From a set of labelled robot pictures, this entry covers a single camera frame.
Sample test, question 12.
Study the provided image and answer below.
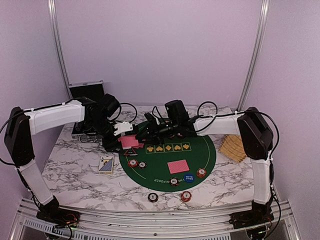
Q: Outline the woven bamboo tray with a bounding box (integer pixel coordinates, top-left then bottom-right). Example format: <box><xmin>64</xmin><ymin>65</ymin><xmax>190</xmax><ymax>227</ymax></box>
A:
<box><xmin>218</xmin><ymin>134</ymin><xmax>247</xmax><ymax>163</ymax></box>

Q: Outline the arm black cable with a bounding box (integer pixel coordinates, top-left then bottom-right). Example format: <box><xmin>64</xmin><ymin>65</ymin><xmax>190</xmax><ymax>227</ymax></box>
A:
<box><xmin>197</xmin><ymin>100</ymin><xmax>282</xmax><ymax>226</ymax></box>
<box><xmin>0</xmin><ymin>101</ymin><xmax>138</xmax><ymax>166</ymax></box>

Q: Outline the aluminium poker case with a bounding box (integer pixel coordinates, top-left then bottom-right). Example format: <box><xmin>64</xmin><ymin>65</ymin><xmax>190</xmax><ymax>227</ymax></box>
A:
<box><xmin>68</xmin><ymin>79</ymin><xmax>106</xmax><ymax>143</ymax></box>

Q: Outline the left aluminium frame post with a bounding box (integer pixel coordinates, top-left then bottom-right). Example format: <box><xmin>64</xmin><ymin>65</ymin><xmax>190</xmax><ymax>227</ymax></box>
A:
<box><xmin>48</xmin><ymin>0</ymin><xmax>72</xmax><ymax>98</ymax></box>

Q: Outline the red chip stack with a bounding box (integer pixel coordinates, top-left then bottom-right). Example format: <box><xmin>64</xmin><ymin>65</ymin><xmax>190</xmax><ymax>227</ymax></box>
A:
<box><xmin>196</xmin><ymin>168</ymin><xmax>207</xmax><ymax>178</ymax></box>
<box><xmin>127</xmin><ymin>159</ymin><xmax>139</xmax><ymax>168</ymax></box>
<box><xmin>180</xmin><ymin>191</ymin><xmax>192</xmax><ymax>202</ymax></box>

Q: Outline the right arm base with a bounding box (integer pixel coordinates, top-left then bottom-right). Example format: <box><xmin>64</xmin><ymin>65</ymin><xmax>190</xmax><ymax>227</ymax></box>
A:
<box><xmin>229</xmin><ymin>210</ymin><xmax>275</xmax><ymax>229</ymax></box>

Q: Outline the round green poker mat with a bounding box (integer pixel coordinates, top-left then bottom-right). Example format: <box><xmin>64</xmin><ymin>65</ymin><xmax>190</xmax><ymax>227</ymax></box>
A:
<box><xmin>119</xmin><ymin>135</ymin><xmax>217</xmax><ymax>192</ymax></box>

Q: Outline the blue card box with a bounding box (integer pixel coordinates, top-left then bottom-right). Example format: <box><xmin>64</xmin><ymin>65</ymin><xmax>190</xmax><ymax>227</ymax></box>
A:
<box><xmin>98</xmin><ymin>156</ymin><xmax>114</xmax><ymax>174</ymax></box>

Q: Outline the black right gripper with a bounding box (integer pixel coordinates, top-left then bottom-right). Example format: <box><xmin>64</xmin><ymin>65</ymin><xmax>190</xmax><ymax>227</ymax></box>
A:
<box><xmin>135</xmin><ymin>119</ymin><xmax>179</xmax><ymax>146</ymax></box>

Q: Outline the red backed card deck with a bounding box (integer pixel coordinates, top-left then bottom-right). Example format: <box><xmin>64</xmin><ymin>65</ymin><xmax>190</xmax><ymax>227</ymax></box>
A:
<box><xmin>118</xmin><ymin>135</ymin><xmax>139</xmax><ymax>150</ymax></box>

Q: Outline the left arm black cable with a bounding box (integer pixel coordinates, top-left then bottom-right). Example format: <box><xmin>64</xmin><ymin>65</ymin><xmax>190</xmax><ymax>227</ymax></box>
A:
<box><xmin>0</xmin><ymin>101</ymin><xmax>138</xmax><ymax>166</ymax></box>

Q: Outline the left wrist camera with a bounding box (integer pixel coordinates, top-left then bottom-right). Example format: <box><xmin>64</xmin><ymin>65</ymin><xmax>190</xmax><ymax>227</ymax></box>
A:
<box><xmin>113</xmin><ymin>121</ymin><xmax>134</xmax><ymax>136</ymax></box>

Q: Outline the triangular all in button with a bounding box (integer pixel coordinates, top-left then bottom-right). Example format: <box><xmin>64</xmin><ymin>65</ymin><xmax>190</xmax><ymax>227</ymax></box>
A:
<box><xmin>123</xmin><ymin>148</ymin><xmax>138</xmax><ymax>157</ymax></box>

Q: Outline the dealt red card front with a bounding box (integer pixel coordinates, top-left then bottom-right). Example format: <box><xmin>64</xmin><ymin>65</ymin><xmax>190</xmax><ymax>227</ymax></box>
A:
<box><xmin>167</xmin><ymin>159</ymin><xmax>190</xmax><ymax>174</ymax></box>

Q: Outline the right aluminium frame post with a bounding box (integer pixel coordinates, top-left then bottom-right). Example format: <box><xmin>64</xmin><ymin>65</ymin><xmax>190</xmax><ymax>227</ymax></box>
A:
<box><xmin>236</xmin><ymin>0</ymin><xmax>270</xmax><ymax>111</ymax></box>

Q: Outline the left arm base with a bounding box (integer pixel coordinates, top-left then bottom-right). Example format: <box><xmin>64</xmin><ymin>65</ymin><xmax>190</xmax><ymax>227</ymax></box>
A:
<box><xmin>36</xmin><ymin>208</ymin><xmax>80</xmax><ymax>227</ymax></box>

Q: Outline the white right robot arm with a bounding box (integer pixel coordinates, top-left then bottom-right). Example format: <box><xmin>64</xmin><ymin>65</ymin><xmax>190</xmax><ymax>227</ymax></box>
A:
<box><xmin>136</xmin><ymin>100</ymin><xmax>274</xmax><ymax>224</ymax></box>

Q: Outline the aluminium frame post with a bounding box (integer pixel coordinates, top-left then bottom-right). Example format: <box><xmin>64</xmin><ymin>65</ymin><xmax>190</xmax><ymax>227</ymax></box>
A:
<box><xmin>48</xmin><ymin>0</ymin><xmax>72</xmax><ymax>98</ymax></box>
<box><xmin>236</xmin><ymin>0</ymin><xmax>270</xmax><ymax>111</ymax></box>

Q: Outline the dark chip stack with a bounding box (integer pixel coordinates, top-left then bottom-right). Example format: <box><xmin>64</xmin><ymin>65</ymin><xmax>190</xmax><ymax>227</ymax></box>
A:
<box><xmin>147</xmin><ymin>192</ymin><xmax>159</xmax><ymax>203</ymax></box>
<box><xmin>169</xmin><ymin>177</ymin><xmax>180</xmax><ymax>187</ymax></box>

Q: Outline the dark hundred chip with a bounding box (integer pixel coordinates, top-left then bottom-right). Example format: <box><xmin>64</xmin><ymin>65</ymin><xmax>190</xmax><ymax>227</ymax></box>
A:
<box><xmin>138</xmin><ymin>161</ymin><xmax>147</xmax><ymax>169</ymax></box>

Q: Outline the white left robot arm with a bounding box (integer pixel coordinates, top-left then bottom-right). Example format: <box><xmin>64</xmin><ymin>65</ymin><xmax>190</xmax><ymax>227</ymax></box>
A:
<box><xmin>2</xmin><ymin>94</ymin><xmax>134</xmax><ymax>223</ymax></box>

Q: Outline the front aluminium rail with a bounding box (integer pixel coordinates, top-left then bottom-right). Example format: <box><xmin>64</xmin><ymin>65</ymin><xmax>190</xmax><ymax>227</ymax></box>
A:
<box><xmin>9</xmin><ymin>199</ymin><xmax>301</xmax><ymax>240</ymax></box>

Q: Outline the red chip stack front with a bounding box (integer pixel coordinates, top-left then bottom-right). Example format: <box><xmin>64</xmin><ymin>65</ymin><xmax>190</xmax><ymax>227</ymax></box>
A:
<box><xmin>180</xmin><ymin>191</ymin><xmax>192</xmax><ymax>202</ymax></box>

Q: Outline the blue small blind button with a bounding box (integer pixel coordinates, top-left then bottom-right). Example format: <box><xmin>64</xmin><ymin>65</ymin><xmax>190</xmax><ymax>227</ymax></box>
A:
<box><xmin>183</xmin><ymin>173</ymin><xmax>196</xmax><ymax>183</ymax></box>

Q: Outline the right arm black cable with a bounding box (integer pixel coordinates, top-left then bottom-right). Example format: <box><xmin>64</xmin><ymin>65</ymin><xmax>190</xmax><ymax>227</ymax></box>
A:
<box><xmin>197</xmin><ymin>100</ymin><xmax>282</xmax><ymax>226</ymax></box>

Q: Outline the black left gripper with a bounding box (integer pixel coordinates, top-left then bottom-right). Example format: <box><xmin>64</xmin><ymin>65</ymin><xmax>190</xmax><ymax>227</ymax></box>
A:
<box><xmin>88</xmin><ymin>116</ymin><xmax>124</xmax><ymax>154</ymax></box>

